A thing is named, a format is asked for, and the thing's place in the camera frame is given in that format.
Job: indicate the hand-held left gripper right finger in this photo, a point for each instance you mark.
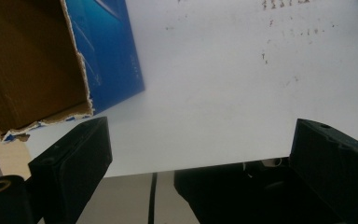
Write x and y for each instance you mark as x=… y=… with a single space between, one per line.
x=332 y=168

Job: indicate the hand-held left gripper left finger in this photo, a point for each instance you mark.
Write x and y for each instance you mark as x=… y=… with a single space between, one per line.
x=74 y=168

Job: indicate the blue cardboard box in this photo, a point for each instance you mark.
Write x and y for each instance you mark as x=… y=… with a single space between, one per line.
x=34 y=62

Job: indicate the black strip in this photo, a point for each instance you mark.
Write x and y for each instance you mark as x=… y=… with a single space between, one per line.
x=152 y=199

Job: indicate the dark bulky object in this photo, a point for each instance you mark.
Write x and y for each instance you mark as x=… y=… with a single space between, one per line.
x=230 y=199

